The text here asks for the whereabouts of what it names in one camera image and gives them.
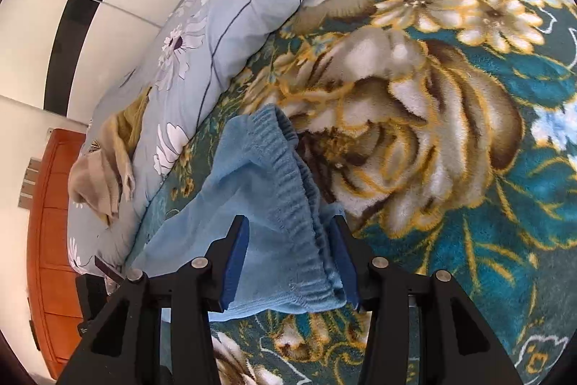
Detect light blue fleece pants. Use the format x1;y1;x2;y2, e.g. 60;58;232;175
132;105;346;323

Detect orange wooden headboard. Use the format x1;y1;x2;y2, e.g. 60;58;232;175
26;129;85;379

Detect beige knit sweater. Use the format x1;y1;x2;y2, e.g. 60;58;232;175
67;113;135;226

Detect olive green knit garment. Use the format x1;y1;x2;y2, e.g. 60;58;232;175
116;86;151;157

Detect teal floral plush blanket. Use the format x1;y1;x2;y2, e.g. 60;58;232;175
134;0;576;384

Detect white black-striped wardrobe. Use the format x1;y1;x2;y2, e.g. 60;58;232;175
0;0;272;127

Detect grey-blue floral duvet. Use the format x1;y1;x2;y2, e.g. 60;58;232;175
67;0;303;274

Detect wall switch panel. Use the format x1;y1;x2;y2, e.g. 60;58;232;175
18;158;41;210

